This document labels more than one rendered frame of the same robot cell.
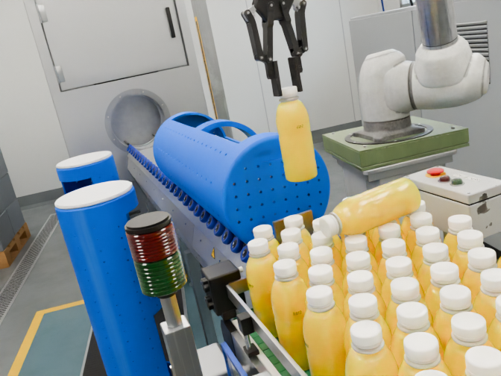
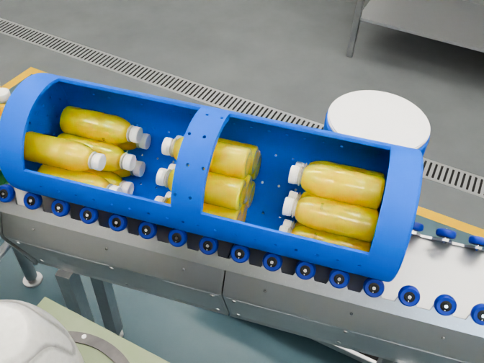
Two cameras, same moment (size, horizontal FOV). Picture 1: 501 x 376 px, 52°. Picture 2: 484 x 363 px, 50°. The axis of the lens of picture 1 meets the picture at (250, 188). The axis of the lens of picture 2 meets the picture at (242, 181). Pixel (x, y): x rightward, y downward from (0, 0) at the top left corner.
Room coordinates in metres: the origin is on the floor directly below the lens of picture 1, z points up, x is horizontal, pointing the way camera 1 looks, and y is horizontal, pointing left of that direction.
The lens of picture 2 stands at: (2.10, -0.60, 1.90)
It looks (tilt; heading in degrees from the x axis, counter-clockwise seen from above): 45 degrees down; 122
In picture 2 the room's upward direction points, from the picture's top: 3 degrees clockwise
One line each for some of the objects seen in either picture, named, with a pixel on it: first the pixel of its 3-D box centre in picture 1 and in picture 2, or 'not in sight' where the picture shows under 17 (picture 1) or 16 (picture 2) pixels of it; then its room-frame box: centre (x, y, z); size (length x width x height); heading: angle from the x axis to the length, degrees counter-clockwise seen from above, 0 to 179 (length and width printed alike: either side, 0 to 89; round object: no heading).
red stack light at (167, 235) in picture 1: (152, 239); not in sight; (0.65, 0.14, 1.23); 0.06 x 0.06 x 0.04
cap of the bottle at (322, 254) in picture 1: (321, 255); not in sight; (0.81, -0.10, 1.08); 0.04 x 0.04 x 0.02
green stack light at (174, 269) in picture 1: (160, 269); not in sight; (0.65, 0.14, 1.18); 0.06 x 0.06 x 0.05
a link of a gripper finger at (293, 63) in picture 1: (295, 74); not in sight; (1.06, -0.13, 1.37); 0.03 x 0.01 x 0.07; 18
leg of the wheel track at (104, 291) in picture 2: not in sight; (104, 291); (1.17, 0.01, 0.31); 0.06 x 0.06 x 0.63; 18
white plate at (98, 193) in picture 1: (94, 194); (378, 120); (1.81, 0.56, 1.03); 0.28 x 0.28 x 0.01
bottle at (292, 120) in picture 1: (295, 137); not in sight; (1.05, -0.11, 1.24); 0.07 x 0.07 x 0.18
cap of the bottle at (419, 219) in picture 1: (420, 219); not in sight; (0.88, -0.30, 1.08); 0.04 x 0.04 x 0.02
